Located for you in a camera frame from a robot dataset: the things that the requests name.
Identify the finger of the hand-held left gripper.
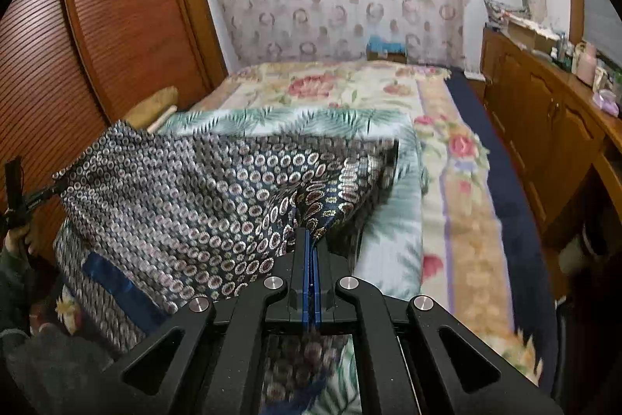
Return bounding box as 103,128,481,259
22,180,69,210

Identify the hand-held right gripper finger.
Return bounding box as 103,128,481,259
313,245,564,415
87,228,312,415

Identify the navy patterned satin pajama top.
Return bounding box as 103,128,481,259
52,119,400,415

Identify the person's left forearm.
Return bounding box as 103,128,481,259
0,245,32,340

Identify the person's left hand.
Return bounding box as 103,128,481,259
17,221,38,257

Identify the palm leaf blanket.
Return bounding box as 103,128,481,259
158,108,428,415

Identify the floral bed sheet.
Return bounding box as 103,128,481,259
189,59,545,387

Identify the wooden louvred wardrobe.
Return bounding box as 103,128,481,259
0,0,229,260

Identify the navy mattress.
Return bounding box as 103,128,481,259
447,67,559,396

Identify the box with blue cloth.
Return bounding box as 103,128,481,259
367,35,404,52

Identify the white cloth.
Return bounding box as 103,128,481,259
558,230,599,276

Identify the wooden cabinet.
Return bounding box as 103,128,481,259
481,26,622,250

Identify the open cardboard box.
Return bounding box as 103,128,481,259
508,15,559,51

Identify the stack of folded cloths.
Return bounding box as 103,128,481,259
483,0,528,27

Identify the purple tissue pack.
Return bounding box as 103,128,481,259
593,89,620,114

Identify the grey window blind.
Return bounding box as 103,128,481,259
580,0,622,70

